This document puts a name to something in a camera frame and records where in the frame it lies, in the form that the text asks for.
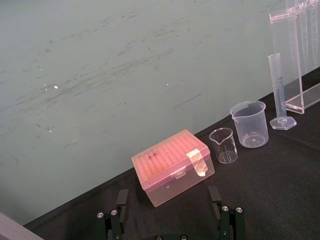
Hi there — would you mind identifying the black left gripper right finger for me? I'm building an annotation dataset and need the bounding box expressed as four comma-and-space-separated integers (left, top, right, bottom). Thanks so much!
207, 185, 247, 240

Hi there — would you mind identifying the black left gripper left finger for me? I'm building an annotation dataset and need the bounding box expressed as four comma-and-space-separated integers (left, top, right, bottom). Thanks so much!
96, 188, 130, 240

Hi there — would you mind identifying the small clear glass beaker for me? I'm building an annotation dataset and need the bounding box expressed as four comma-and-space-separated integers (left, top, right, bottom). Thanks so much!
208, 127, 239, 165

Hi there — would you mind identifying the large clear plastic beaker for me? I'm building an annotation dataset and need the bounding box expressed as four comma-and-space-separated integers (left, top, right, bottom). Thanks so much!
229, 100, 270, 149

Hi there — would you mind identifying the clear acrylic rack stand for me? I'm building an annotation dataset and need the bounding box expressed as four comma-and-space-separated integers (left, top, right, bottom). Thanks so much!
268, 0, 320, 115

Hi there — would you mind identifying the black table cloth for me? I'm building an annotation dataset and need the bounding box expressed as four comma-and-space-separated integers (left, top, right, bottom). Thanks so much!
22, 67, 320, 240

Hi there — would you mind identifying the strip of clear tape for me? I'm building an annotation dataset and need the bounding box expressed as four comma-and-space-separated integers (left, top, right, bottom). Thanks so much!
185, 148, 209, 178

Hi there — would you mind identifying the pink translucent pipette tip box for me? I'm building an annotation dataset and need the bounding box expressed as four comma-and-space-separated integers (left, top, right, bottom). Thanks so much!
131, 129, 216, 208

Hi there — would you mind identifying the grey box corner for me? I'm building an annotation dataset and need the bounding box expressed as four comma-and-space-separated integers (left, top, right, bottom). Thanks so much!
0, 212, 45, 240

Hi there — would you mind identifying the clear plastic graduated cylinder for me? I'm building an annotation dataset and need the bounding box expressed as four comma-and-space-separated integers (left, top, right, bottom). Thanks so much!
267, 52, 298, 131

